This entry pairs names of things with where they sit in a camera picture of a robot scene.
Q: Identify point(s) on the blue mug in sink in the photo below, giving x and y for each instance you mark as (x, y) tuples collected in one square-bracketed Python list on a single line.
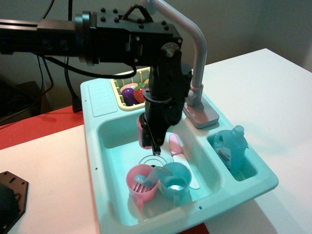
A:
[(176, 187)]

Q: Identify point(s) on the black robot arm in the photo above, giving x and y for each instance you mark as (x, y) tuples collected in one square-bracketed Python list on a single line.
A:
[(132, 38)]

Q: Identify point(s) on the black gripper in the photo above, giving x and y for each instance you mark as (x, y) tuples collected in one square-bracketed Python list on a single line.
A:
[(159, 115)]

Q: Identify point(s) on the pink mug in sink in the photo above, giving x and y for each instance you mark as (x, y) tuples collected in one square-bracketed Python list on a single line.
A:
[(140, 193)]

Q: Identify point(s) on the yellow dish rack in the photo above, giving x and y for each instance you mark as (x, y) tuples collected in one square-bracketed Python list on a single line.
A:
[(141, 76)]

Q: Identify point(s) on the pink cut fruit slice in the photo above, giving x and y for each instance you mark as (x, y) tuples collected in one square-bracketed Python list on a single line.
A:
[(130, 85)]

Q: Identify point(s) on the pink fork in mug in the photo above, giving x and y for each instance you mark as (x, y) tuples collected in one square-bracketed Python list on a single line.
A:
[(139, 188)]

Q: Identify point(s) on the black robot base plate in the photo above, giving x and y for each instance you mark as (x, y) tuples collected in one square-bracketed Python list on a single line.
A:
[(13, 200)]

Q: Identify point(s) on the black gooseneck clamp stand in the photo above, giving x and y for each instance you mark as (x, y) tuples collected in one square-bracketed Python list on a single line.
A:
[(76, 102)]

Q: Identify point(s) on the purple toy eggplant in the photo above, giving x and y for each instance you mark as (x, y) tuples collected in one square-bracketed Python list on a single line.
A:
[(128, 96)]

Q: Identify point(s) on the grey toy faucet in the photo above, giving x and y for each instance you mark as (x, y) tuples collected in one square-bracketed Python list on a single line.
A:
[(197, 109)]

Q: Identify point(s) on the red toy strawberry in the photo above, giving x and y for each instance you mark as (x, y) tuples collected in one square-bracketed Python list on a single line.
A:
[(138, 93)]

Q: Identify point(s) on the teal toy sink unit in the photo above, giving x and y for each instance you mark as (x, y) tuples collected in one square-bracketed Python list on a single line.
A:
[(113, 149)]

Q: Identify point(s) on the blue dish soap bottle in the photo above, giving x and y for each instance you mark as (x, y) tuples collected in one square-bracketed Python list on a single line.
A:
[(230, 146)]

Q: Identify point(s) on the pink plastic cup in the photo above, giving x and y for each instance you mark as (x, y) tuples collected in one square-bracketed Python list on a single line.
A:
[(140, 136)]

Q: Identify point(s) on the blue plastic spoon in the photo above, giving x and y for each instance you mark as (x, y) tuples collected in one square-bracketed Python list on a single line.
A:
[(150, 180)]

